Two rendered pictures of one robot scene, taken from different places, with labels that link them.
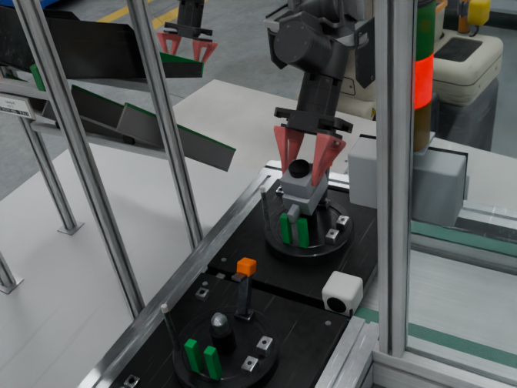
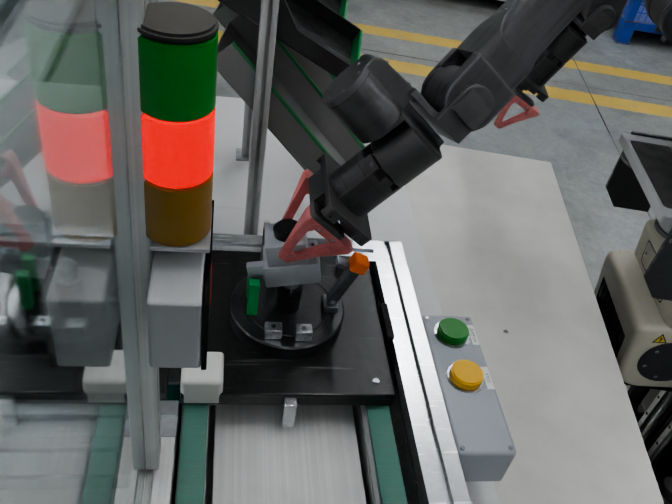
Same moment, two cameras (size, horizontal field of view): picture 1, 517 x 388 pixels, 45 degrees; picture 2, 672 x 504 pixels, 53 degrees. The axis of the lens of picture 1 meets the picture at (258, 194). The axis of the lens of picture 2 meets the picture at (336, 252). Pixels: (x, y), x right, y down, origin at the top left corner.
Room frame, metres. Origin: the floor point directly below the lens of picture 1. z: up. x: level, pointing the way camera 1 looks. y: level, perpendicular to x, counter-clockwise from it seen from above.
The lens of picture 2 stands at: (0.34, -0.50, 1.58)
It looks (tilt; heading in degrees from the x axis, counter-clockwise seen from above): 40 degrees down; 43
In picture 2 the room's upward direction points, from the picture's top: 11 degrees clockwise
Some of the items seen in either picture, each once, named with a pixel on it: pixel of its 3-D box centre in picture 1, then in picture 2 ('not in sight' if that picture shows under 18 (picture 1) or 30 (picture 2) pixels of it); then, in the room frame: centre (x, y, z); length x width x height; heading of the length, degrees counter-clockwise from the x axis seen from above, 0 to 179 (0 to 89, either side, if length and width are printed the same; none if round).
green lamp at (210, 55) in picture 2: not in sight; (175, 66); (0.54, -0.16, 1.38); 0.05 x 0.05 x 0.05
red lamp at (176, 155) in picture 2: not in sight; (175, 137); (0.54, -0.16, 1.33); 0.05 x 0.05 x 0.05
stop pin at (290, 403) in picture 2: not in sight; (289, 412); (0.67, -0.17, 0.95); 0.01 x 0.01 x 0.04; 56
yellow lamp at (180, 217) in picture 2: not in sight; (176, 198); (0.54, -0.16, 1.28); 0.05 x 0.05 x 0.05
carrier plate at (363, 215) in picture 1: (309, 239); (285, 321); (0.74, -0.07, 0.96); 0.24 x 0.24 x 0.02; 56
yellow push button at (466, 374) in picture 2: not in sight; (465, 376); (0.87, -0.26, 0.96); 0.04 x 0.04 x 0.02
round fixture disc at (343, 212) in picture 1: (308, 229); (286, 310); (0.74, -0.07, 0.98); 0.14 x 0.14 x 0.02
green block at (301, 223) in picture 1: (302, 232); (252, 297); (0.70, -0.06, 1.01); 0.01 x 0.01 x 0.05; 56
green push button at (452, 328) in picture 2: not in sight; (452, 333); (0.91, -0.20, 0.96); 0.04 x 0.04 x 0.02
